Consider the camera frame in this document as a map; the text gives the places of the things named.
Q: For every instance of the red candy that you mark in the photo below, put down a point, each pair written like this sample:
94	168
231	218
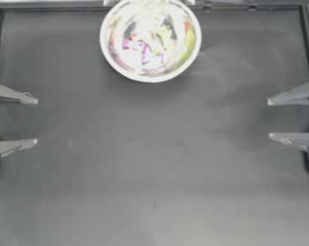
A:
135	36

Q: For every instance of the steel bowl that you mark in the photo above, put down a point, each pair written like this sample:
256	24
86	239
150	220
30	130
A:
118	61

